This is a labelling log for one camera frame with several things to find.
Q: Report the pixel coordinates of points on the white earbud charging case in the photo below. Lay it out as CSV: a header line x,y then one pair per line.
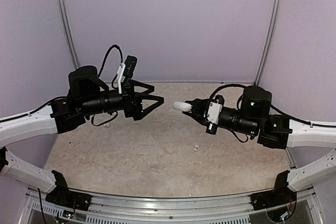
x,y
182,106

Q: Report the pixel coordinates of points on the front aluminium rail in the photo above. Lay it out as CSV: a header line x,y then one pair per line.
x,y
108,208

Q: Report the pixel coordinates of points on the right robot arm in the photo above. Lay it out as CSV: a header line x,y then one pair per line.
x,y
252,118

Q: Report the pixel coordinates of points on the right aluminium frame post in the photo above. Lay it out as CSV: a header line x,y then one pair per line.
x,y
268,41

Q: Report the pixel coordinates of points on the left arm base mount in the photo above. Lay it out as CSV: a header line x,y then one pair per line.
x,y
61,195

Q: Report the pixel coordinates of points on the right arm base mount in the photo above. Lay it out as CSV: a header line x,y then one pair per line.
x,y
280,194

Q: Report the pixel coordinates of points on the white earbud right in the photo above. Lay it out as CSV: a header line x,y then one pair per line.
x,y
196,148

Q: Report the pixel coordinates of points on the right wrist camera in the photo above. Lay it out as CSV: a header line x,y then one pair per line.
x,y
213,112

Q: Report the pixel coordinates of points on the aluminium frame post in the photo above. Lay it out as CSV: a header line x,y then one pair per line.
x,y
69,39
268,41

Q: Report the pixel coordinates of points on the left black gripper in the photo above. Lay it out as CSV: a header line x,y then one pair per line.
x,y
134,109

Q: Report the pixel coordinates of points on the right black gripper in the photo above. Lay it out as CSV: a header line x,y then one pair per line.
x,y
202,104

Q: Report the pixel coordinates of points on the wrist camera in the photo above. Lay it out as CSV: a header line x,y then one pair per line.
x,y
125,71
213,112

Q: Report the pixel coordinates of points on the left aluminium frame post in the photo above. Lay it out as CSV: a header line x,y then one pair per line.
x,y
69,39

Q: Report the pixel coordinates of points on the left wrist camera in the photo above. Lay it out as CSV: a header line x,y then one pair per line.
x,y
125,71

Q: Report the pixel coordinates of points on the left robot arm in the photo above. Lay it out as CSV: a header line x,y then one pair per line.
x,y
87,96

